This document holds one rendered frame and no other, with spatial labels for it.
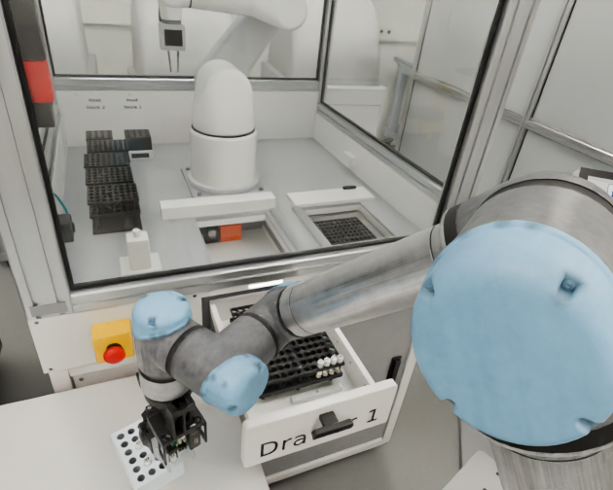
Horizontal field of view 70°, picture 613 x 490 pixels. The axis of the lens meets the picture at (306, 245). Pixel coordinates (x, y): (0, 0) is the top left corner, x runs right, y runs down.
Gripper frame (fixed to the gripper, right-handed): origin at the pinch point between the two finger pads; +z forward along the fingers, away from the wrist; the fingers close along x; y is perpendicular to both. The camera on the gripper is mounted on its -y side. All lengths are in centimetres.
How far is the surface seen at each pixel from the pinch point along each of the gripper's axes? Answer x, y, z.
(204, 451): 6.3, 0.4, 5.3
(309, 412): 19.3, 13.5, -11.0
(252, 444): 9.8, 10.7, -6.8
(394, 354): 75, -7, 26
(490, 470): 50, 36, 5
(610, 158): 191, -5, -21
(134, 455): -5.1, -3.8, 1.6
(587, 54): 201, -33, -55
